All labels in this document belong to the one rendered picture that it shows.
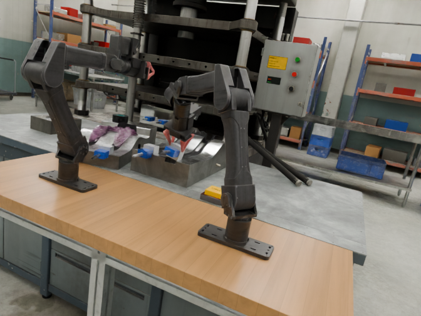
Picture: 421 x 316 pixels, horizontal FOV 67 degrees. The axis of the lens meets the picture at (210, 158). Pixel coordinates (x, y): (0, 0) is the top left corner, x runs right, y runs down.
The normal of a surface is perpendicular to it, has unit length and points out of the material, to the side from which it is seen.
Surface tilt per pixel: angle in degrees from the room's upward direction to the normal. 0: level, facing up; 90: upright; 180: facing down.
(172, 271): 90
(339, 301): 0
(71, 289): 90
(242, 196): 69
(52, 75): 90
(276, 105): 90
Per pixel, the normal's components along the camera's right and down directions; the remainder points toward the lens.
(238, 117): 0.56, -0.07
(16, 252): -0.40, 0.16
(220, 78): -0.83, 0.00
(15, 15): 0.86, 0.25
